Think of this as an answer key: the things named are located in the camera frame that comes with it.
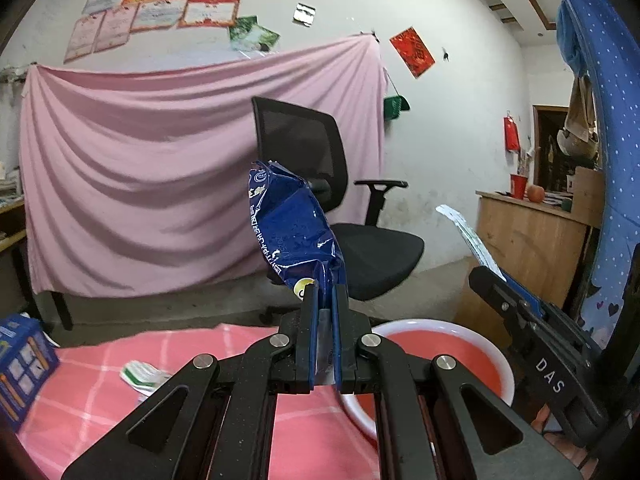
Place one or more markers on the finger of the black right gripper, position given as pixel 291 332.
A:
pixel 519 309

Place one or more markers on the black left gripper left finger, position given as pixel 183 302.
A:
pixel 213 419

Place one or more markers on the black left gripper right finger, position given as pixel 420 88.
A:
pixel 432 423

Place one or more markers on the white foil wrapper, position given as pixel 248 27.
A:
pixel 471 238

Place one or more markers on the blue snack wrapper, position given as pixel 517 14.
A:
pixel 299 245

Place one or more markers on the wooden cabinet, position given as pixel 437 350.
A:
pixel 547 250

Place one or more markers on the pink checkered tablecloth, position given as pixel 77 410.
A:
pixel 85 398

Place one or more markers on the red and white basin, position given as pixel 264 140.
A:
pixel 450 343

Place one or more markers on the green white crumpled wrapper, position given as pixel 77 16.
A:
pixel 143 377

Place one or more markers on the orange fruit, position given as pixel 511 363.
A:
pixel 535 194

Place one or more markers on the red paper cup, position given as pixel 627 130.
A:
pixel 518 186

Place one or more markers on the red hanging bag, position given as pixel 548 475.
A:
pixel 511 137

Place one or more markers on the blue cardboard box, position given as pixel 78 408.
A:
pixel 27 360

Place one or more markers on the pink hanging sheet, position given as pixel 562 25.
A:
pixel 136 184

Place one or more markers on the black office chair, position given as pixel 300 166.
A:
pixel 309 143

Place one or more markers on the blue polka dot curtain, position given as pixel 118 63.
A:
pixel 612 58

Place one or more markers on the red framed certificate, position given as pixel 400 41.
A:
pixel 209 13

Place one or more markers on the red diamond wall poster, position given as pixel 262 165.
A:
pixel 412 50

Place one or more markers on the wooden wall shelf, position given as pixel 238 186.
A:
pixel 12 223

